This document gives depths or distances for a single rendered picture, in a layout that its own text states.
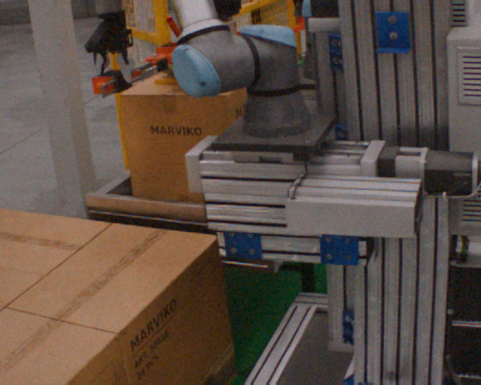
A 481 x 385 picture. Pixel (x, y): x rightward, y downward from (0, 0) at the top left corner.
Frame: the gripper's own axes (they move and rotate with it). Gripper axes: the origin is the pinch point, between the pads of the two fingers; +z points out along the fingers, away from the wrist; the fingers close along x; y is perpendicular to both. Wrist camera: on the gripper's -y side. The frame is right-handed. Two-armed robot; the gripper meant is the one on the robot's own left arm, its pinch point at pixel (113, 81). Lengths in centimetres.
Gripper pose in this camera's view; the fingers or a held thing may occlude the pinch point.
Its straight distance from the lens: 213.5
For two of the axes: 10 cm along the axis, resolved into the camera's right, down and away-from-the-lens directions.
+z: 0.9, 9.2, 3.8
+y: 4.3, -3.8, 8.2
